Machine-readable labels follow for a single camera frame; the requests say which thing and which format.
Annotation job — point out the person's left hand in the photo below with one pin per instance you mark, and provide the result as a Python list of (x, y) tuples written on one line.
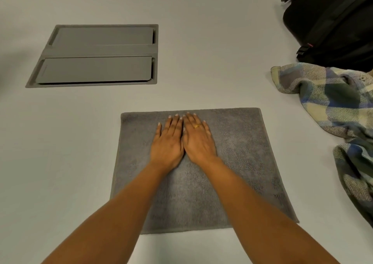
[(167, 147)]

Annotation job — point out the person's right hand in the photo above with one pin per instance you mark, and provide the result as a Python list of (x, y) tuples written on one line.
[(199, 144)]

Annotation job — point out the grey towel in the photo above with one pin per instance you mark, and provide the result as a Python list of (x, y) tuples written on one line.
[(247, 156)]

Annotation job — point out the plaid flannel shirt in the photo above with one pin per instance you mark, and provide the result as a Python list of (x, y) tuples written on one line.
[(335, 97)]

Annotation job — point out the black backpack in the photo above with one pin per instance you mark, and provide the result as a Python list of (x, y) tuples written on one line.
[(335, 25)]

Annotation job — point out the person's right forearm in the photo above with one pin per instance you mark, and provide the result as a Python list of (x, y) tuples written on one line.
[(262, 220)]

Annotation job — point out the person's left forearm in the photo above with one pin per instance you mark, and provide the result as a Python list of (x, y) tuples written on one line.
[(110, 223)]

